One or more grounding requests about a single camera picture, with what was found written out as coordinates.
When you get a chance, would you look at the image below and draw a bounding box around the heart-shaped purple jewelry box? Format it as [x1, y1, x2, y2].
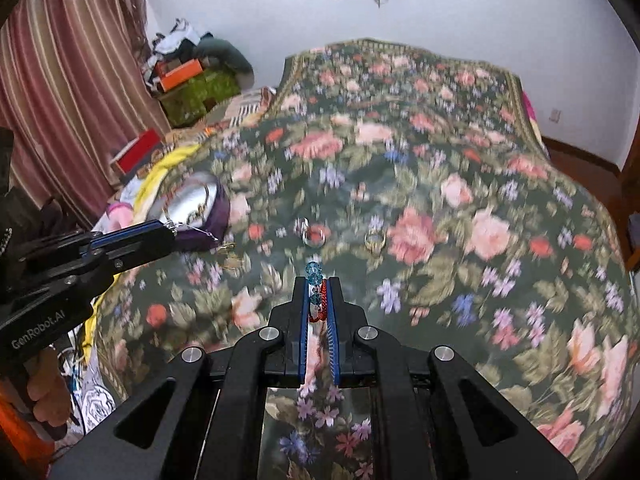
[148, 172, 231, 252]

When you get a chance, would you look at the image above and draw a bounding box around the white clothes pile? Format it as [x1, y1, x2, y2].
[152, 18, 201, 55]

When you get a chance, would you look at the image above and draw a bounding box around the floral dark green bedspread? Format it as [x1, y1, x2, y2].
[91, 40, 639, 478]

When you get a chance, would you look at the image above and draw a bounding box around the green patterned storage box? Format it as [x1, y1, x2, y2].
[158, 70, 241, 128]

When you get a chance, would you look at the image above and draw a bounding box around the red and grey box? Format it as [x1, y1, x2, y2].
[110, 129, 164, 183]

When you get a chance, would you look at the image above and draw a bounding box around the striped red curtain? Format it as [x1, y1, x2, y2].
[1, 0, 169, 226]

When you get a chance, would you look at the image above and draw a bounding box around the gold ring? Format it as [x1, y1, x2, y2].
[362, 228, 388, 254]

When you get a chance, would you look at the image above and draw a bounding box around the left hand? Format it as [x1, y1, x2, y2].
[27, 347, 70, 427]

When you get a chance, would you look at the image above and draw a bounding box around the blue bead red bracelet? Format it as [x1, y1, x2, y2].
[304, 260, 329, 324]

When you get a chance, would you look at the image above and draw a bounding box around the orange shoe box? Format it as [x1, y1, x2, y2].
[160, 60, 203, 92]

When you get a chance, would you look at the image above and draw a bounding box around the grey green jacket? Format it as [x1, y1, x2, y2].
[193, 36, 255, 90]

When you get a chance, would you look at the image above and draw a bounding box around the silver ring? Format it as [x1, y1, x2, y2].
[293, 216, 333, 248]

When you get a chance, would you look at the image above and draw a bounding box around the yellow fleece blanket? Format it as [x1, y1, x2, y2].
[79, 143, 202, 351]

